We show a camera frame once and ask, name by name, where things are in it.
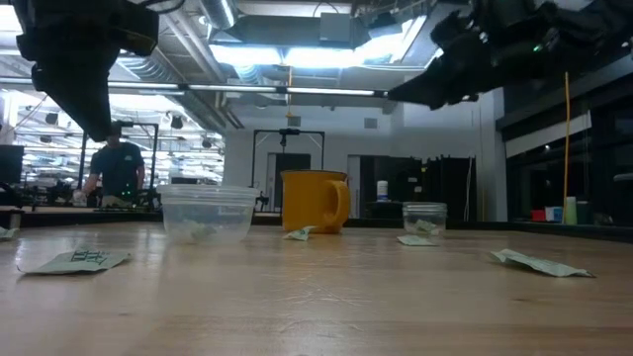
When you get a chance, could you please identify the clear plastic bowl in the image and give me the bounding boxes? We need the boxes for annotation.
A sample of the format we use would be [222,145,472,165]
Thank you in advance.
[156,183,260,246]

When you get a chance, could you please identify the ceiling light strip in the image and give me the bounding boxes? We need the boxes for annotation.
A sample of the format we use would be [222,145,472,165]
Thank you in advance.
[108,81,390,98]

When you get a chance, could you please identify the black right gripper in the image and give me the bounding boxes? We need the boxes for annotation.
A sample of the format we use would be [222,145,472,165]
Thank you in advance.
[387,0,565,111]

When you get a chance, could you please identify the black gantry stand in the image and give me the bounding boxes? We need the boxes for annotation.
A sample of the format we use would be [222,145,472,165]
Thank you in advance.
[250,129,326,189]

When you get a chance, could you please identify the clear glass jar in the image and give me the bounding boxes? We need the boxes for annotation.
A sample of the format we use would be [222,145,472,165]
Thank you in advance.
[402,201,449,244]

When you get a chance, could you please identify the black monitor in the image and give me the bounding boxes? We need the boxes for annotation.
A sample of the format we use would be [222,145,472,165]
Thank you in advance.
[0,144,25,185]

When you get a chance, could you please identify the yellow hanging cable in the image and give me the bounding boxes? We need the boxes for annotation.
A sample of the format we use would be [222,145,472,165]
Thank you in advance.
[563,71,572,223]

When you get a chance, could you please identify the person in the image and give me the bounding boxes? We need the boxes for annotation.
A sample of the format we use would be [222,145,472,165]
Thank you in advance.
[73,121,148,208]

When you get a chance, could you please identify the silver ventilation duct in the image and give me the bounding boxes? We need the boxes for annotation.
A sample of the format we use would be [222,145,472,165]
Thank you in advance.
[197,0,238,31]

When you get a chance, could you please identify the yellow enamel mug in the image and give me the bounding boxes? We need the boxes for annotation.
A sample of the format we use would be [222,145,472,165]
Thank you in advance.
[280,169,352,235]

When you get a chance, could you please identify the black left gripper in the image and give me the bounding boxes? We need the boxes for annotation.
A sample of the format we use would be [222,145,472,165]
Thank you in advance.
[9,0,160,143]

